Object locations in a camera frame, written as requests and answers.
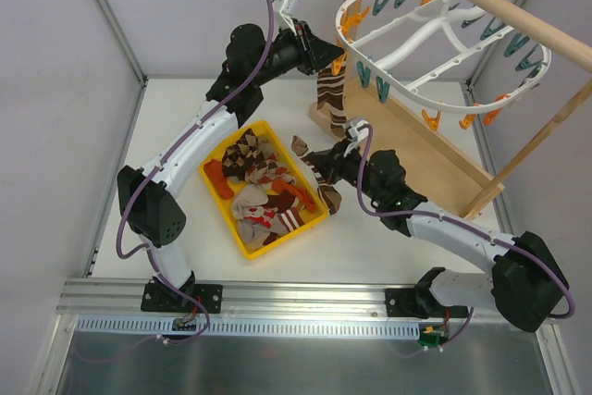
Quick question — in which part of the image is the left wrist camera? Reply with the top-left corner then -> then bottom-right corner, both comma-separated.
272,0 -> 300,31

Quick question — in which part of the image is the teal clothes peg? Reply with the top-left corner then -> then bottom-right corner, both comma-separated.
376,76 -> 390,104
356,61 -> 371,88

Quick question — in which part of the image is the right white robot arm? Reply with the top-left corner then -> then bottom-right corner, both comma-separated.
302,142 -> 574,332

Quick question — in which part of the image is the perforated cable duct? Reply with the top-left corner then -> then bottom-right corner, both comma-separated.
76,315 -> 420,340

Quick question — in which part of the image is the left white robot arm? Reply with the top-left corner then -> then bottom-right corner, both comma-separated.
116,21 -> 344,311

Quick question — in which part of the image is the brown argyle sock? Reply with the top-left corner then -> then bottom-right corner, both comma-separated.
222,129 -> 278,180

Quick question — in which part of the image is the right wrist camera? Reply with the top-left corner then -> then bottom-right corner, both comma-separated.
344,117 -> 370,157

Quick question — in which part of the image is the aluminium mounting rail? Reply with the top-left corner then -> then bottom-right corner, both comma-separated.
55,277 -> 554,322

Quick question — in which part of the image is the purple cable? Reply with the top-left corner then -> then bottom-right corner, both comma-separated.
116,0 -> 279,260
355,124 -> 577,320

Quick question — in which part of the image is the white round clip hanger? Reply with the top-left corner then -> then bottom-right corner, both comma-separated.
335,0 -> 552,129

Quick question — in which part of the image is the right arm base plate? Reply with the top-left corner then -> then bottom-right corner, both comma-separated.
385,288 -> 422,318

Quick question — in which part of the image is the brown white striped sock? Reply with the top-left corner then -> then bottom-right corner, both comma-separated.
316,66 -> 347,138

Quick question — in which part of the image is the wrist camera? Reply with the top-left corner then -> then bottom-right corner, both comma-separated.
344,117 -> 370,157
272,0 -> 300,31

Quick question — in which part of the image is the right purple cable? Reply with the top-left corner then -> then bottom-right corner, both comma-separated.
355,124 -> 577,320

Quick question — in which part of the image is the green circuit board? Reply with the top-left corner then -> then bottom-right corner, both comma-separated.
417,327 -> 449,349

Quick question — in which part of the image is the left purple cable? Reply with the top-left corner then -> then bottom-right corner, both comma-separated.
116,0 -> 279,260

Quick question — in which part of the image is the orange sock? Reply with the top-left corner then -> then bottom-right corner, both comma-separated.
272,179 -> 317,213

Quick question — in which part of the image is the dark red sock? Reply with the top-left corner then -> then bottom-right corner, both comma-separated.
264,192 -> 304,213

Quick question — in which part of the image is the grey sock with striped cuff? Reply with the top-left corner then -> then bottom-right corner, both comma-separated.
237,207 -> 304,251

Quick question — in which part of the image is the beige sock with red pattern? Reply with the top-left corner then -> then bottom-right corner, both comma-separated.
230,184 -> 276,242

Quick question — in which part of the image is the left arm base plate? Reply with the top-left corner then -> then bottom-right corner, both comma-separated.
140,279 -> 224,314

